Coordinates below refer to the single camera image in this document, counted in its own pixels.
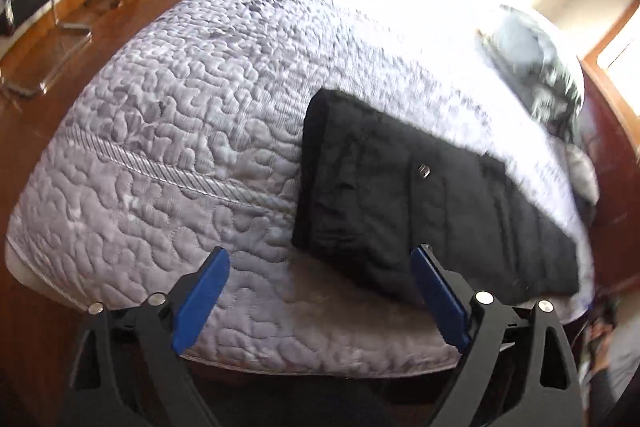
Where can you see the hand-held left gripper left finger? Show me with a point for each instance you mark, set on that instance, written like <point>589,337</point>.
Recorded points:
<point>200,297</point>

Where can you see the dark wooden headboard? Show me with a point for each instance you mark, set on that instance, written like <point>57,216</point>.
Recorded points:
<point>615,167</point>

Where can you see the narrow wood-framed window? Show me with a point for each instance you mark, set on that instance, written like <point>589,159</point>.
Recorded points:
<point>612,34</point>

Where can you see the blue-grey pillow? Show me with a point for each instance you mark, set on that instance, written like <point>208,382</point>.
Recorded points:
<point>520,42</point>

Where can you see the light grey fleece garment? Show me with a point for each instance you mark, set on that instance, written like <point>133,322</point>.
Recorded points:
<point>582,172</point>

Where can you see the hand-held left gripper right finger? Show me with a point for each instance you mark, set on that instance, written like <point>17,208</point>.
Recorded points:
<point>440,297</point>

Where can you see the purple quilted bedspread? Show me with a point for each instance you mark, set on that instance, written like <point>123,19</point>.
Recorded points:
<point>175,132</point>

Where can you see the black pants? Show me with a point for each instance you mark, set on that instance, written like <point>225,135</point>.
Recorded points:
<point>400,207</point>

